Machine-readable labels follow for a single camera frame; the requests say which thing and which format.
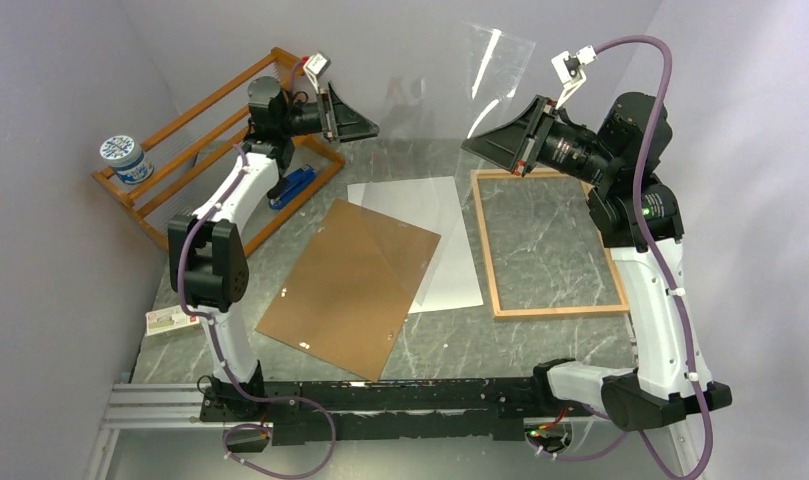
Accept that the blue white jar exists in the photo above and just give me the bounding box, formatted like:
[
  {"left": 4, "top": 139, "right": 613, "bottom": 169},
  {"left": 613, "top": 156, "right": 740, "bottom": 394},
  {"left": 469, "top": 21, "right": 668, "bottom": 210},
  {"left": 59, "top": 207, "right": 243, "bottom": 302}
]
[{"left": 99, "top": 135, "right": 155, "bottom": 185}]

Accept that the white photo paper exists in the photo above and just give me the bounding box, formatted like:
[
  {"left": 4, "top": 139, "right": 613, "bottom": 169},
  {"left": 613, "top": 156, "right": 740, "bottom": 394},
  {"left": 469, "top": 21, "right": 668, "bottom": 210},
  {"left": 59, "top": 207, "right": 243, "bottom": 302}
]
[{"left": 347, "top": 176, "right": 484, "bottom": 314}]

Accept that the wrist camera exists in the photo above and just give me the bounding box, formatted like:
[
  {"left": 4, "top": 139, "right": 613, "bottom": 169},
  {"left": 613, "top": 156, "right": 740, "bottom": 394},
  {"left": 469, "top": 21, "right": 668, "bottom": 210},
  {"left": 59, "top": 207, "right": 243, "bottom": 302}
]
[
  {"left": 551, "top": 45, "right": 597, "bottom": 109},
  {"left": 302, "top": 51, "right": 331, "bottom": 82}
]

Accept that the blue stapler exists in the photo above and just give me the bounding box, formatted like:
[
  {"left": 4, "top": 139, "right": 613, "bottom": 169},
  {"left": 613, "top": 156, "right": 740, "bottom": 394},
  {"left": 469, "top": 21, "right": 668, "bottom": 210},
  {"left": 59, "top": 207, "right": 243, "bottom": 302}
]
[{"left": 267, "top": 164, "right": 317, "bottom": 211}]

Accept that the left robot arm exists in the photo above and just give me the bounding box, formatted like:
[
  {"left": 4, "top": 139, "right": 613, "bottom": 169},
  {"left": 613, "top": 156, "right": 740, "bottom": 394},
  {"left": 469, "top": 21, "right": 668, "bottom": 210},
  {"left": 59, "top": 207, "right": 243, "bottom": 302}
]
[{"left": 167, "top": 76, "right": 380, "bottom": 420}]

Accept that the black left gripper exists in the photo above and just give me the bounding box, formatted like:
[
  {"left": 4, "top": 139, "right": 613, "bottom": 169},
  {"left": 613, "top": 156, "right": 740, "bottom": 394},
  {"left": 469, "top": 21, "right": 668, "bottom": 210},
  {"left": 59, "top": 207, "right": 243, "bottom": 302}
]
[{"left": 278, "top": 81, "right": 379, "bottom": 144}]

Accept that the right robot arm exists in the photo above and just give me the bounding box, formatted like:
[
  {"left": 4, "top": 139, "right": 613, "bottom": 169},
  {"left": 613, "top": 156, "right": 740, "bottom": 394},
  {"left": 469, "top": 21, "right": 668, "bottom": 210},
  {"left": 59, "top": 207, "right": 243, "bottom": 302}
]
[{"left": 462, "top": 92, "right": 733, "bottom": 432}]

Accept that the orange wooden rack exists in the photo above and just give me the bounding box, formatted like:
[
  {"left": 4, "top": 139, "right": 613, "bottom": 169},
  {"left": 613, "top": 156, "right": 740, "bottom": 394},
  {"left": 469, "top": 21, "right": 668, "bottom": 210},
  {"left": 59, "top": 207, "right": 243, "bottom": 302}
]
[{"left": 92, "top": 47, "right": 345, "bottom": 255}]

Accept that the brown backing board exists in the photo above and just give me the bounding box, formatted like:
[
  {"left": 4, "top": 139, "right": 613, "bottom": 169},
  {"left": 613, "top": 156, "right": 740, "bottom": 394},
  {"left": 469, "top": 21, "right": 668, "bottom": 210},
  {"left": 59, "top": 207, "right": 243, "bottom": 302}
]
[{"left": 256, "top": 199, "right": 441, "bottom": 381}]

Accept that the black base bar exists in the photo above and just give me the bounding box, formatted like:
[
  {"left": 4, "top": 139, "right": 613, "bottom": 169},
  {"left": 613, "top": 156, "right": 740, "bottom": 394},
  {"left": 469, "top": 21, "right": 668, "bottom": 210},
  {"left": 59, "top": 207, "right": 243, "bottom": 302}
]
[{"left": 201, "top": 376, "right": 579, "bottom": 446}]

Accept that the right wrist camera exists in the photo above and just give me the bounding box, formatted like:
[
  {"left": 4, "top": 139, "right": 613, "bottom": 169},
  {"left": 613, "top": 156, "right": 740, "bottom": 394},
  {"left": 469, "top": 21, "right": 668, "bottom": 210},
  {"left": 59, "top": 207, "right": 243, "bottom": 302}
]
[{"left": 551, "top": 45, "right": 597, "bottom": 109}]

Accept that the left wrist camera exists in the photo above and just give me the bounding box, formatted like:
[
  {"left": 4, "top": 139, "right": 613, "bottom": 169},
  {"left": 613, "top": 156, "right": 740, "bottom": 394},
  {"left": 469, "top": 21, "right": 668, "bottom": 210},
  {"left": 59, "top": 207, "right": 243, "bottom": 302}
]
[{"left": 302, "top": 51, "right": 331, "bottom": 82}]

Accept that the clear acrylic sheet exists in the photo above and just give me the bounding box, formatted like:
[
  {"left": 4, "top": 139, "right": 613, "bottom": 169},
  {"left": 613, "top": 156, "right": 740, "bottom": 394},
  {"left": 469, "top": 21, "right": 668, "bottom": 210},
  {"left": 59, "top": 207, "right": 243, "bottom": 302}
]
[{"left": 357, "top": 23, "right": 536, "bottom": 303}]

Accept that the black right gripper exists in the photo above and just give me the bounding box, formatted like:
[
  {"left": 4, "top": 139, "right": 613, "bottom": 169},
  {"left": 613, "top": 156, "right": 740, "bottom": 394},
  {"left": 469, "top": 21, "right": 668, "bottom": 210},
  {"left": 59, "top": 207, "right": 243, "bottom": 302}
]
[{"left": 463, "top": 93, "right": 619, "bottom": 186}]

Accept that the light wooden picture frame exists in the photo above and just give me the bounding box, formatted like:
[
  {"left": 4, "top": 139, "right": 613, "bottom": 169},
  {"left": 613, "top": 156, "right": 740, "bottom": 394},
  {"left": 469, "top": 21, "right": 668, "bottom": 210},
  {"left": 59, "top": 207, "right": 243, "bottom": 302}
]
[{"left": 471, "top": 169, "right": 629, "bottom": 322}]

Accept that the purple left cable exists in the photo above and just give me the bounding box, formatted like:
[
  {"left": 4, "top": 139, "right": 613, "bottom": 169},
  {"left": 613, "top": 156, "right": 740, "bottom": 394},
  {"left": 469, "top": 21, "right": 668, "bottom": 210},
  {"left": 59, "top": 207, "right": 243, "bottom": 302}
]
[{"left": 178, "top": 142, "right": 338, "bottom": 480}]

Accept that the small white red box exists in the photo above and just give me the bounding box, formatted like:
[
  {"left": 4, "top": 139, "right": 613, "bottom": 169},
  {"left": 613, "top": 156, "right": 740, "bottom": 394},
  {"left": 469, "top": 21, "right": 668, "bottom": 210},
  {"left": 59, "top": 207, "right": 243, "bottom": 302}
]
[{"left": 145, "top": 306, "right": 200, "bottom": 337}]

